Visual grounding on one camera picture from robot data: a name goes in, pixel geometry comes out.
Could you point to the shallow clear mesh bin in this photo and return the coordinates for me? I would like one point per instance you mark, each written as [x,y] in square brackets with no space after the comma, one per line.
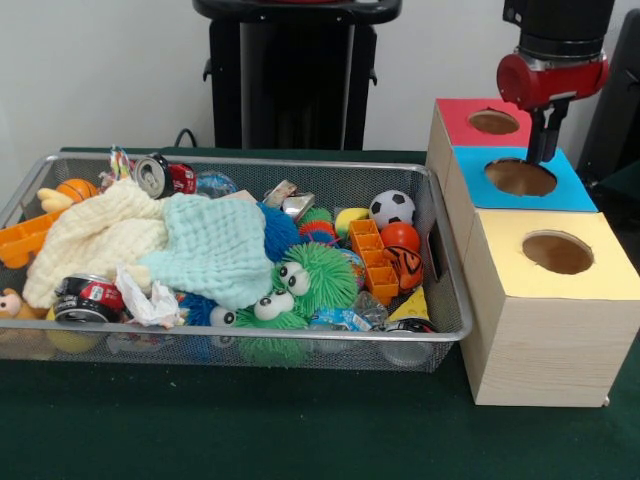
[452,290]

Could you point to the orange toy block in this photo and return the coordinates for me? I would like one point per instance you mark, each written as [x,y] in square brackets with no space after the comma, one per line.
[375,260]

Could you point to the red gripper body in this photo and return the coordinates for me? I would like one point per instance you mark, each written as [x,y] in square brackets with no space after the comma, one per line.
[550,82]

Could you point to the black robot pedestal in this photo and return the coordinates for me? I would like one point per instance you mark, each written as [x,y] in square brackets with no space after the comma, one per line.
[280,90]

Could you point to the small soccer ball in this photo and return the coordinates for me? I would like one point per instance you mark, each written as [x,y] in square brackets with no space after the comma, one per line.
[393,209]

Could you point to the wooden box with three holes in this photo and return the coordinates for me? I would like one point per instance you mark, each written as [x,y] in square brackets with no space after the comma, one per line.
[540,350]

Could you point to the crushed clear plastic bottle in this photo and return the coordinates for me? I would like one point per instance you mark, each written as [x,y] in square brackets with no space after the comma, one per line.
[345,318]

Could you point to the small red ball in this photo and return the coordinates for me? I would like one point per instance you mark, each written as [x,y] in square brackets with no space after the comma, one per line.
[402,236]

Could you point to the small green spiky ball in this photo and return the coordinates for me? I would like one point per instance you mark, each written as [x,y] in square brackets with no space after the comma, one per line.
[268,340]

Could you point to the large green spiky ball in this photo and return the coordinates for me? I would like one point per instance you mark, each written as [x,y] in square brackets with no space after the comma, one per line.
[325,275]

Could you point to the cream muslin cloth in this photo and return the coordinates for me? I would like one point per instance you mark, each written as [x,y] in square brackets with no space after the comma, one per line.
[90,235]

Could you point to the mint green muslin cloth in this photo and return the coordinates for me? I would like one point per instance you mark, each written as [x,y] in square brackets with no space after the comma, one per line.
[215,250]

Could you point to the red and black soda can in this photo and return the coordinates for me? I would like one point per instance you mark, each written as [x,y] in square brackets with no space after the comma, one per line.
[95,297]

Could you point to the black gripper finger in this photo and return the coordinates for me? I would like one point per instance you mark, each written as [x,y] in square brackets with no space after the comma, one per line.
[556,125]
[538,135]

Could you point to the blue spiky rubber ball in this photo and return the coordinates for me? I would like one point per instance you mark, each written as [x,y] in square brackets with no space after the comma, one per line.
[280,232]

